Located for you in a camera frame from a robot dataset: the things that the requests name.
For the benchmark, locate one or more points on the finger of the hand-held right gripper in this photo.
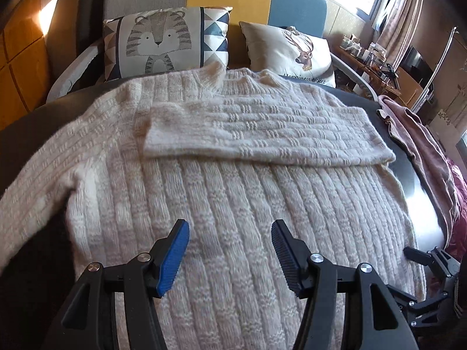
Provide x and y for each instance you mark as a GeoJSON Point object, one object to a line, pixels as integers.
{"type": "Point", "coordinates": [423, 308]}
{"type": "Point", "coordinates": [443, 264]}

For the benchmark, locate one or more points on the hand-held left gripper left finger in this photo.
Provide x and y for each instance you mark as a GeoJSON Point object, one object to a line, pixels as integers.
{"type": "Point", "coordinates": [173, 259]}

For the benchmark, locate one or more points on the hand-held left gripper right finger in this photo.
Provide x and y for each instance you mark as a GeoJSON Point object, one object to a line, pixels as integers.
{"type": "Point", "coordinates": [288, 259]}

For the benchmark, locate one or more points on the white knit sweater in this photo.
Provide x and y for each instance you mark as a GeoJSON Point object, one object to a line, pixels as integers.
{"type": "Point", "coordinates": [219, 182]}

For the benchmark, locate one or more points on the pink knit sweater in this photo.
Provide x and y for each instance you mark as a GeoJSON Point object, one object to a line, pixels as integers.
{"type": "Point", "coordinates": [416, 135]}

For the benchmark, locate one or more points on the black monitor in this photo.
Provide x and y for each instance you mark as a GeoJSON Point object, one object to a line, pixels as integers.
{"type": "Point", "coordinates": [417, 63]}

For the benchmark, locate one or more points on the white metal pole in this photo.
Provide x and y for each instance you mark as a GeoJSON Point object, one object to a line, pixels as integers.
{"type": "Point", "coordinates": [439, 62]}

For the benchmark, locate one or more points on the deer print cushion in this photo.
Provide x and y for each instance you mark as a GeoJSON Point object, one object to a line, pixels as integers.
{"type": "Point", "coordinates": [284, 54]}

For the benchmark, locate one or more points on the wooden side table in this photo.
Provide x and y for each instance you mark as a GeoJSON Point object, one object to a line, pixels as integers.
{"type": "Point", "coordinates": [365, 68]}

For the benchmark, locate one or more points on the tiger print cushion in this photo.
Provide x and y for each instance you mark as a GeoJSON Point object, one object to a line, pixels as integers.
{"type": "Point", "coordinates": [157, 43]}

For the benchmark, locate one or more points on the cluster of small jars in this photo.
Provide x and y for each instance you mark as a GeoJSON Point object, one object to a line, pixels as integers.
{"type": "Point", "coordinates": [368, 53]}

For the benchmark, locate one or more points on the orange wooden wardrobe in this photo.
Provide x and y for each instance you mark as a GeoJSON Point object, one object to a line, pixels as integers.
{"type": "Point", "coordinates": [22, 54]}

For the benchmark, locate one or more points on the pink striped curtain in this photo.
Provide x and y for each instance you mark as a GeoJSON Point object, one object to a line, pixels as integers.
{"type": "Point", "coordinates": [401, 7]}

